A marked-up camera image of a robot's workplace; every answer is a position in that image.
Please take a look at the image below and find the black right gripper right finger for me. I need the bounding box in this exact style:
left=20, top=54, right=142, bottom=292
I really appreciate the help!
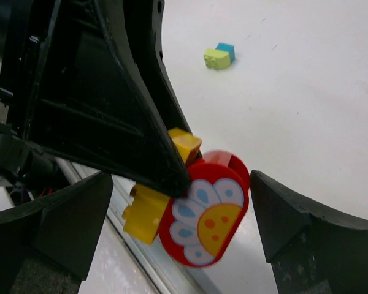
left=250, top=170, right=368, bottom=293

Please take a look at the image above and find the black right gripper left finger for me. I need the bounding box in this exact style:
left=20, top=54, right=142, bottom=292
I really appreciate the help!
left=0, top=172, right=113, bottom=293

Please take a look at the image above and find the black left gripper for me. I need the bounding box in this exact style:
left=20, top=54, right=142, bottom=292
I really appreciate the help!
left=0, top=1, right=61, bottom=202

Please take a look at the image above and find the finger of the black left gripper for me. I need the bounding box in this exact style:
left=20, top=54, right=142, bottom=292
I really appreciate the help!
left=21, top=1, right=190, bottom=198

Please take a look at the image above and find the yellow lego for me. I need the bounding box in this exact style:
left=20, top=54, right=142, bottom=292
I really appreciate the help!
left=122, top=128, right=202, bottom=245

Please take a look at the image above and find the red flower lego brick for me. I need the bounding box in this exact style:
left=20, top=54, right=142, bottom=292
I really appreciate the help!
left=159, top=151, right=250, bottom=268

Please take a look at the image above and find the lime green lego brick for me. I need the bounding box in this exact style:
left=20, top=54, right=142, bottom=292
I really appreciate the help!
left=204, top=48, right=231, bottom=70

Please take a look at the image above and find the small blue lego brick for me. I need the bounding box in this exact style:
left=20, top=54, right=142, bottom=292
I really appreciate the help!
left=215, top=42, right=236, bottom=63

